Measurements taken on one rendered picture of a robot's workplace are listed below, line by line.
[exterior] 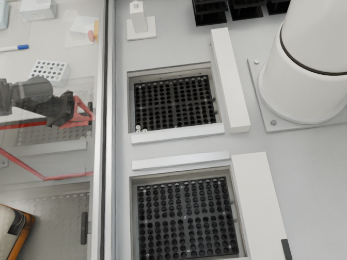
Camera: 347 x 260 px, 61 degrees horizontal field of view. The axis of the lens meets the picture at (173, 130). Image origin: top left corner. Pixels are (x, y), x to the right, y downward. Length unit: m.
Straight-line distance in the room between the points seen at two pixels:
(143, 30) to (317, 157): 0.60
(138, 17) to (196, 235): 0.61
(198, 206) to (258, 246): 0.18
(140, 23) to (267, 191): 0.58
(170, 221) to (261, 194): 0.22
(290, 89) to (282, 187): 0.22
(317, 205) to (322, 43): 0.34
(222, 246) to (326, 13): 0.50
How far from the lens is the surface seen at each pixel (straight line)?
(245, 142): 0.74
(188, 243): 0.71
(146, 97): 0.86
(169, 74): 0.91
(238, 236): 0.79
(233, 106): 0.74
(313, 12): 0.58
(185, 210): 0.73
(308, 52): 0.62
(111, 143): 0.71
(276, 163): 0.73
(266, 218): 0.68
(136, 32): 0.95
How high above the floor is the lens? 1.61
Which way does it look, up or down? 63 degrees down
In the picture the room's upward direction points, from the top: 10 degrees counter-clockwise
